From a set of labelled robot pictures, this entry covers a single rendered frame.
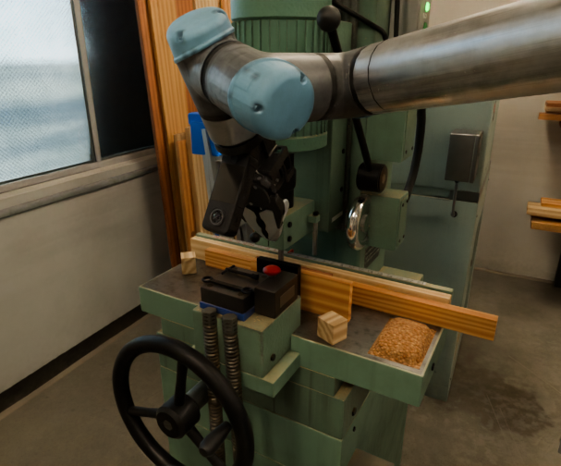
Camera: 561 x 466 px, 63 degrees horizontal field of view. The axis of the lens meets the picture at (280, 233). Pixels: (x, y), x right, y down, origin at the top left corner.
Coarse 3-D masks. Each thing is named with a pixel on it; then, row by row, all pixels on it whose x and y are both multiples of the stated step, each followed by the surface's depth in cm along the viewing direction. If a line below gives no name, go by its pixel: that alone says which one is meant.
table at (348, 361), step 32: (160, 288) 97; (192, 288) 97; (192, 320) 93; (352, 320) 85; (384, 320) 85; (288, 352) 81; (320, 352) 79; (352, 352) 76; (256, 384) 75; (352, 384) 78; (384, 384) 74; (416, 384) 71
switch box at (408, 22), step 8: (392, 0) 96; (400, 0) 95; (408, 0) 94; (416, 0) 94; (424, 0) 96; (392, 8) 96; (400, 8) 96; (408, 8) 95; (416, 8) 94; (392, 16) 97; (400, 16) 96; (408, 16) 95; (416, 16) 95; (392, 24) 97; (400, 24) 96; (408, 24) 96; (416, 24) 95; (392, 32) 98; (400, 32) 97; (408, 32) 96
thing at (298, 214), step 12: (300, 204) 95; (312, 204) 98; (288, 216) 89; (300, 216) 94; (288, 228) 90; (300, 228) 95; (312, 228) 101; (264, 240) 92; (276, 240) 90; (288, 240) 91
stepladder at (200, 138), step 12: (192, 120) 171; (192, 132) 172; (204, 132) 168; (192, 144) 173; (204, 144) 170; (204, 156) 173; (216, 156) 173; (204, 168) 175; (216, 168) 174; (240, 228) 197
